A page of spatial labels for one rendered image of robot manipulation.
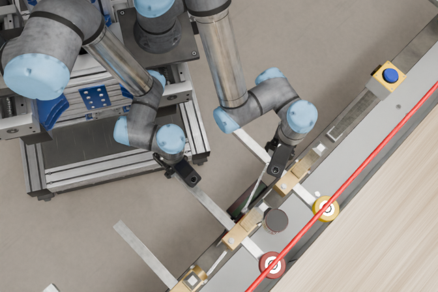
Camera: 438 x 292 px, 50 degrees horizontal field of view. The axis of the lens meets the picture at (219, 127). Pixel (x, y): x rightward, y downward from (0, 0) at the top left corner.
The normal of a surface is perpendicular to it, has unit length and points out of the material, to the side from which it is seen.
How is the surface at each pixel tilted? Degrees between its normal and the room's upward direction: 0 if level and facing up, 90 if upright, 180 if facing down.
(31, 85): 85
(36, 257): 0
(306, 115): 0
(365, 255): 0
